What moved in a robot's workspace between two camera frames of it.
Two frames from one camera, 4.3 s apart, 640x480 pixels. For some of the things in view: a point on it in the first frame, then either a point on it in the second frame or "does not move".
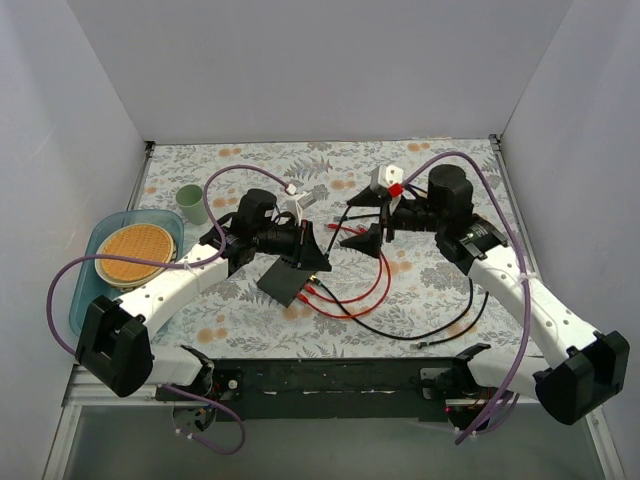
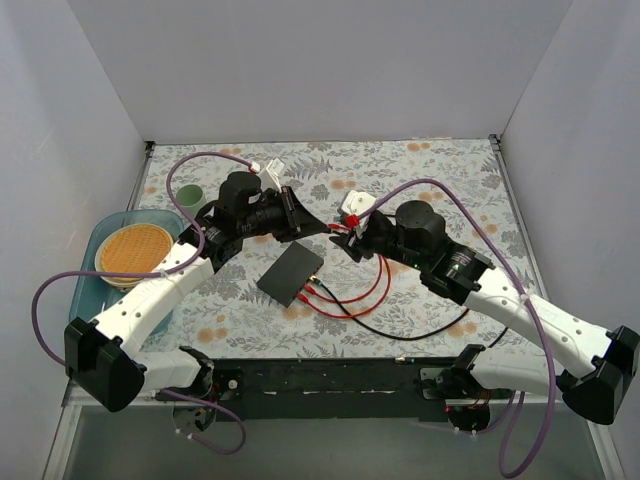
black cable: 442,329 does not move
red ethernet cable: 307,300 does not move
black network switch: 285,280 does not move
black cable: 449,337 → 406,360
